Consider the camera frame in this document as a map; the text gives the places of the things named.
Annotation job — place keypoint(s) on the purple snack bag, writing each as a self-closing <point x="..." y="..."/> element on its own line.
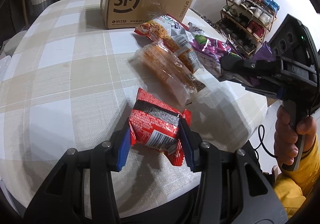
<point x="209" y="51"/>

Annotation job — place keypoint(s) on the wooden shoe rack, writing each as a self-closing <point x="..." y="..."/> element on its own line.
<point x="245" y="23"/>

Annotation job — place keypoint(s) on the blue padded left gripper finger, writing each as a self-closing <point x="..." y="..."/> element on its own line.
<point x="232" y="188"/>
<point x="79" y="188"/>

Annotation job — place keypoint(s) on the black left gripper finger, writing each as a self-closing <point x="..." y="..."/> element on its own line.
<point x="234" y="63"/>

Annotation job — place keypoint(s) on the SF cardboard box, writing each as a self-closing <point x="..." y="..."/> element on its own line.
<point x="118" y="14"/>

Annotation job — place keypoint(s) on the person's right hand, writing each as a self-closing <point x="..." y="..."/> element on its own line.
<point x="285" y="137"/>

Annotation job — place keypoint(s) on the noodle snack bag front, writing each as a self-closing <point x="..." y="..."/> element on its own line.
<point x="174" y="37"/>

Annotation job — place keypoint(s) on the clear orange cracker sleeve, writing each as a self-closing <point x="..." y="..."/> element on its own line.
<point x="171" y="72"/>

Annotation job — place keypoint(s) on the red snack packet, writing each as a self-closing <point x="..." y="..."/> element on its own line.
<point x="154" y="124"/>

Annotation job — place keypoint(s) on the yellow sleeve forearm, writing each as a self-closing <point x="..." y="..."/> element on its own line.
<point x="293" y="187"/>

